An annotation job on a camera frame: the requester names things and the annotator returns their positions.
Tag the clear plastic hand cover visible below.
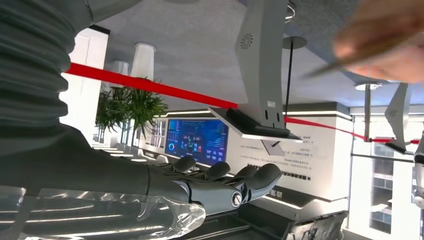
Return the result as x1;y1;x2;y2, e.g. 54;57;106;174
0;185;207;240

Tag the red barrier belt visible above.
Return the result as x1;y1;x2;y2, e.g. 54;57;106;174
65;62;421;146

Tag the blue display screen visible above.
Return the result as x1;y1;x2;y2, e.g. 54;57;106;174
164;118;230;167

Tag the dark grey angular panel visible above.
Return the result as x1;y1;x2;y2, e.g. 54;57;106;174
284;210;349;240

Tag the chrome ring base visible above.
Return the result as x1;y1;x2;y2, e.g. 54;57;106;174
284;0;297;24

